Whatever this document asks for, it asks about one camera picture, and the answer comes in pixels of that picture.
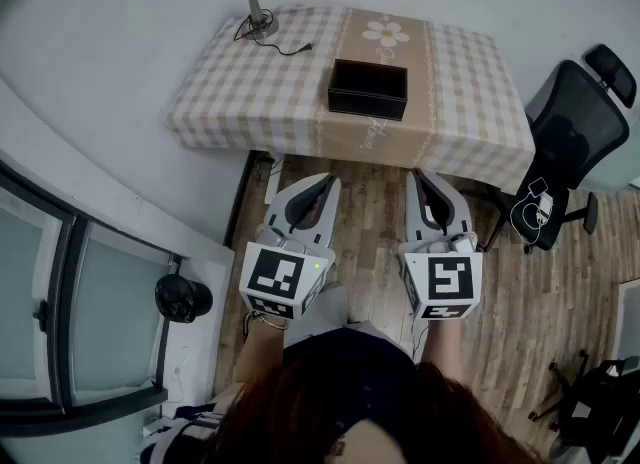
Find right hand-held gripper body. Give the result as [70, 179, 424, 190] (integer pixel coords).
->
[398, 167, 485, 322]

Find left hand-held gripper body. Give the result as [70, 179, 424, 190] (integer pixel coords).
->
[238, 171, 343, 321]

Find black tissue box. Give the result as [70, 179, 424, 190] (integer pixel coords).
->
[327, 58, 410, 122]

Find person's right forearm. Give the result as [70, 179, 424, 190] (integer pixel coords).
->
[422, 318, 466, 383]

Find person's left forearm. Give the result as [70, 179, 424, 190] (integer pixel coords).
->
[213, 309, 291, 421]

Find person's light trousers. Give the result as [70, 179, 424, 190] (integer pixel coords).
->
[284, 281, 351, 348]

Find person's dark top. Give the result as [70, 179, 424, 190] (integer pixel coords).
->
[282, 326, 419, 453]

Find checkered flower tablecloth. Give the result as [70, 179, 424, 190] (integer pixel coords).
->
[160, 4, 536, 197]

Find black mesh office chair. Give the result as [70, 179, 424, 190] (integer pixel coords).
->
[482, 43, 639, 256]

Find black wheeled chair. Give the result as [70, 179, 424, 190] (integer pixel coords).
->
[528, 349, 640, 464]

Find striped bag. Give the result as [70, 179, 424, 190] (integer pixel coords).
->
[139, 401, 226, 464]

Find thin wrist bracelet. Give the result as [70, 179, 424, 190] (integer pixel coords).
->
[249, 311, 289, 332]

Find white charger with cable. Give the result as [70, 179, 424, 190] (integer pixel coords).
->
[510, 176, 555, 244]

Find black lamp cable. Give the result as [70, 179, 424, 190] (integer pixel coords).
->
[233, 8, 315, 57]

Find dark window frame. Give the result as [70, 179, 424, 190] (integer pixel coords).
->
[0, 156, 184, 438]

